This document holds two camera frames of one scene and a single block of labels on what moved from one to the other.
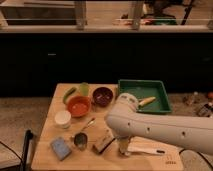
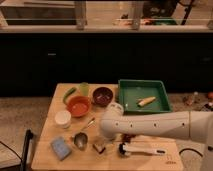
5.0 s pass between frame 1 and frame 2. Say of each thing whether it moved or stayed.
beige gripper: moved
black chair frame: stayed
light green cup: stayed
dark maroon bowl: stayed
